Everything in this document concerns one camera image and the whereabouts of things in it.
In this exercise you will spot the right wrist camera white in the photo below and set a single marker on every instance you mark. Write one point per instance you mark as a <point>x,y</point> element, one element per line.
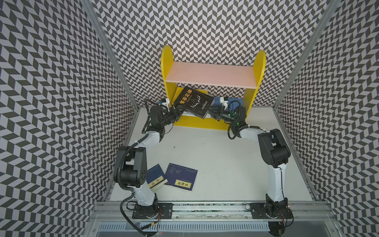
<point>224,101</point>

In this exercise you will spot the aluminium corner post right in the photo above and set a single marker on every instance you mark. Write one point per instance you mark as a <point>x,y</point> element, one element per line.
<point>325,19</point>

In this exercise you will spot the aluminium corner post left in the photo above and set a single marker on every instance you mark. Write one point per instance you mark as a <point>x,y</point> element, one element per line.
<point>92,17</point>

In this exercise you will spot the navy book yellow label tilted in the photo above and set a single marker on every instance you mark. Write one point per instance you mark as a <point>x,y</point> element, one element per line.
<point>156,177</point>

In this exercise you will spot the yellow pink blue bookshelf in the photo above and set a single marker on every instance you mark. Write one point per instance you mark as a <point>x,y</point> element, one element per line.
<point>249,78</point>

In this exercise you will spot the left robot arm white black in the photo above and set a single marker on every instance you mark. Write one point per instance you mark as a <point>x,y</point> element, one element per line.
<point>130,171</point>

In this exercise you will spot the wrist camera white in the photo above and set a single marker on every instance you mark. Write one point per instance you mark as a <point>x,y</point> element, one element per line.
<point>224,101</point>
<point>165,102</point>

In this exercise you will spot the navy book yellow label flat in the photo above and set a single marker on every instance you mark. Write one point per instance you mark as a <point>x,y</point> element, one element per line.
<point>181,177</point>

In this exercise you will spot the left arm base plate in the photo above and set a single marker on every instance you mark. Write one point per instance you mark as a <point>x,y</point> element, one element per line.
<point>162,210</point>

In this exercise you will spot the black book orange title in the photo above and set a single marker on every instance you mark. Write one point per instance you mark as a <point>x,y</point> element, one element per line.
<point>195,102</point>

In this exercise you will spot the aluminium front rail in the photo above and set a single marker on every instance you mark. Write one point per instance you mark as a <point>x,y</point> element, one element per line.
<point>240,211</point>

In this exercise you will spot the aluminium corner post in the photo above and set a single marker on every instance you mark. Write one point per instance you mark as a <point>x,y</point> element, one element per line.
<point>325,19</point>
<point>92,17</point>

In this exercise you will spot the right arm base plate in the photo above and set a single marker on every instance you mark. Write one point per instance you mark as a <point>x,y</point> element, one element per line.
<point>260,210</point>

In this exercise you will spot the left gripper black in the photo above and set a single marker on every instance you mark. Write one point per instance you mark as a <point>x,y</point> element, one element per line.
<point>176,115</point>

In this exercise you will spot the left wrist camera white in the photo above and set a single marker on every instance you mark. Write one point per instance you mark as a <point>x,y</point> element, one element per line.
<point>165,102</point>

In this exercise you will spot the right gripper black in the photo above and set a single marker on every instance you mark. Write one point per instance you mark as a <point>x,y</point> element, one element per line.
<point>220,111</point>

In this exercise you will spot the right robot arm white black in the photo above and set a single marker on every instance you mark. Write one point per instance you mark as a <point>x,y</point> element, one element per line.
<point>274,152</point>

